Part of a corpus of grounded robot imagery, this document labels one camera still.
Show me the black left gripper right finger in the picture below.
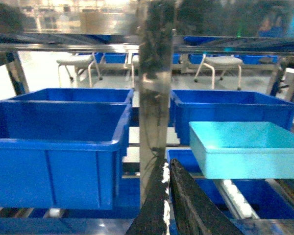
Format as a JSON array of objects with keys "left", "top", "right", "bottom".
[{"left": 170, "top": 159, "right": 242, "bottom": 235}]

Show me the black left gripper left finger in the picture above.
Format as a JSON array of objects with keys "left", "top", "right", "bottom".
[{"left": 126, "top": 159, "right": 170, "bottom": 235}]

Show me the light turquoise plastic bin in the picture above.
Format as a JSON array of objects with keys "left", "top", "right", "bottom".
[{"left": 189, "top": 121, "right": 294, "bottom": 179}]

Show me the blue bin lower shelf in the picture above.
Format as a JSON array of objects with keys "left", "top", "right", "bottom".
[{"left": 167, "top": 149, "right": 294, "bottom": 219}]

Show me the blue bin shelf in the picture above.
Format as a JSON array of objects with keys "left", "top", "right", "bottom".
[
  {"left": 0, "top": 100, "right": 131, "bottom": 210},
  {"left": 12, "top": 88, "right": 134, "bottom": 103},
  {"left": 167, "top": 149, "right": 294, "bottom": 219}
]

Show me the blue bin left shelf front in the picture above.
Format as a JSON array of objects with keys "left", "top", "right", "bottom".
[{"left": 0, "top": 100, "right": 131, "bottom": 210}]

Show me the blue bin left shelf rear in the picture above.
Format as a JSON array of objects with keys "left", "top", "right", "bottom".
[{"left": 12, "top": 88, "right": 134, "bottom": 103}]

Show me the blue bin behind turquoise bin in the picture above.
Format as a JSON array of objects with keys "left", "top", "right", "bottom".
[{"left": 170, "top": 90, "right": 294, "bottom": 145}]

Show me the white stool right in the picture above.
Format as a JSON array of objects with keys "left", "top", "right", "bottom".
[{"left": 194, "top": 54, "right": 244, "bottom": 91}]

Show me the white stool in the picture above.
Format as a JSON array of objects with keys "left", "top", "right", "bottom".
[
  {"left": 194, "top": 54, "right": 244, "bottom": 91},
  {"left": 56, "top": 52, "right": 103, "bottom": 88}
]

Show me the white stool left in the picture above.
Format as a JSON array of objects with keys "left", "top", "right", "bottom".
[{"left": 56, "top": 52, "right": 103, "bottom": 88}]

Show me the stainless steel shelf rail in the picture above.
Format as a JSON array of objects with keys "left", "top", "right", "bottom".
[{"left": 0, "top": 218, "right": 294, "bottom": 235}]

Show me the steel shelf upright post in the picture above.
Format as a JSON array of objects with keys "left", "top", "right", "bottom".
[{"left": 139, "top": 0, "right": 175, "bottom": 203}]

